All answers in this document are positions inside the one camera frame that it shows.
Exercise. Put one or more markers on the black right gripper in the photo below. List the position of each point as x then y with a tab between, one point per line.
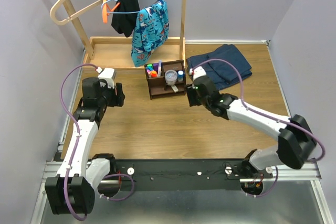
191	91

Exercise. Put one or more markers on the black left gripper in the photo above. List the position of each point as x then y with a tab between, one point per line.
117	99

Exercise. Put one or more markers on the white eraser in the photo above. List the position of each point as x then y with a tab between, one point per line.
175	89

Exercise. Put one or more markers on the grey blue glue stick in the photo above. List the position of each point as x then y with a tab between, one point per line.
180	76

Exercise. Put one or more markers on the clear paper clip jar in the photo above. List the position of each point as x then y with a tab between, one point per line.
171	77

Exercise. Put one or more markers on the white marker lavender cap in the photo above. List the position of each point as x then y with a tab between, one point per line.
159	68

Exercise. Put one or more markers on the black highlighter orange cap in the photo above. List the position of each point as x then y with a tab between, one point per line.
154	74

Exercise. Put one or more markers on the black highlighter green cap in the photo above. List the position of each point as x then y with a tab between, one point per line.
150	66

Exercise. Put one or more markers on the black highlighter purple cap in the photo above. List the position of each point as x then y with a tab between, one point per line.
155	66

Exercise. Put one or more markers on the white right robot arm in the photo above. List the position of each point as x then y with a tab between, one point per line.
294	138

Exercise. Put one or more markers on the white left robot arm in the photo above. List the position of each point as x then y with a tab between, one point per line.
72	190

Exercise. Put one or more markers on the dark wooden desk organizer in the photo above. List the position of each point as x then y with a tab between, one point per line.
158	87

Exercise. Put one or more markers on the folded blue jeans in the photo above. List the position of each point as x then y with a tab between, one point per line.
226	66

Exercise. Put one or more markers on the wooden clothes rack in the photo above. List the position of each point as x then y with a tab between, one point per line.
113	51

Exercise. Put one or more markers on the blue patterned shorts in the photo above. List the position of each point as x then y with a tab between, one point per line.
151	31

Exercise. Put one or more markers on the black hanging garment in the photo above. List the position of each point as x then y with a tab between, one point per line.
124	23

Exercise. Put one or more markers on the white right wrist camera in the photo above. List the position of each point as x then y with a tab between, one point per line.
196	73

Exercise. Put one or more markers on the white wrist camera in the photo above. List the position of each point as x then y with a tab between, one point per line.
108	75
196	73

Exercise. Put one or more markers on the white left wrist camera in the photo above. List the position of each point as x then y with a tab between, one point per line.
108	75

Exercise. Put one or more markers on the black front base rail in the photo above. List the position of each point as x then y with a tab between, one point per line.
112	175

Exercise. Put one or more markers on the aluminium frame rail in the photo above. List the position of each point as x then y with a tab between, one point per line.
210	191

